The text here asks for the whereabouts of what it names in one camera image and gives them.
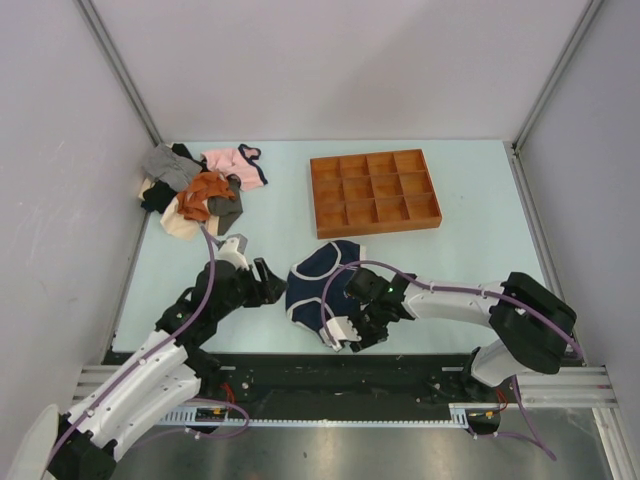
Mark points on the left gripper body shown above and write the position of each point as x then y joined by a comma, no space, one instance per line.
247,288

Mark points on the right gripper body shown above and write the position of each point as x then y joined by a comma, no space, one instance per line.
369,323

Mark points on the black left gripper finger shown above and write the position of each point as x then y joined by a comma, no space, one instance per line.
270,294
267,278

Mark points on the navy underwear with white trim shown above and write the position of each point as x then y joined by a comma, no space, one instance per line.
307,279

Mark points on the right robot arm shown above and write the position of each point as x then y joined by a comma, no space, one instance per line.
533,326

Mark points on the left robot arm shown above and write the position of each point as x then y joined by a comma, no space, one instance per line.
167,370

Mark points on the olive and beige underwear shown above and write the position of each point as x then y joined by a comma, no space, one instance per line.
223,214

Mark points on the orange underwear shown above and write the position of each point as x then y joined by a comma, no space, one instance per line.
193,201

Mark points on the cream underwear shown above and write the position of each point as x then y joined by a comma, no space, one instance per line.
176,225

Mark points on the pink underwear with navy trim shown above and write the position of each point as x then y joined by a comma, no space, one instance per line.
241,162

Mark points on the black underwear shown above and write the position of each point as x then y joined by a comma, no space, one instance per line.
157,197

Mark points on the grey ribbed underwear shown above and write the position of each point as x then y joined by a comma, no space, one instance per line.
164,165

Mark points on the wooden compartment tray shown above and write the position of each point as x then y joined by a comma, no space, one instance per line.
373,193

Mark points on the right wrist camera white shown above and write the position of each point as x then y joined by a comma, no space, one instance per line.
337,332

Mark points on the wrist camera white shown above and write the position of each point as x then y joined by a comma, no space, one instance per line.
337,332
232,250

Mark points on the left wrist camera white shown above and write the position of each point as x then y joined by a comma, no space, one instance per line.
232,250

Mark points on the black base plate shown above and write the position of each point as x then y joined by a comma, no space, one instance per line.
438,378

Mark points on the aluminium rail front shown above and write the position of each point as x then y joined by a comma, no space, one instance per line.
571,387

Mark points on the aluminium corner post left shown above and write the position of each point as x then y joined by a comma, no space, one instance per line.
100,32

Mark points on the aluminium corner post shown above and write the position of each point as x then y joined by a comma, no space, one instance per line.
578,33
100,32

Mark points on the aluminium corner post right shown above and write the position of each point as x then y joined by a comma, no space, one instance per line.
578,33

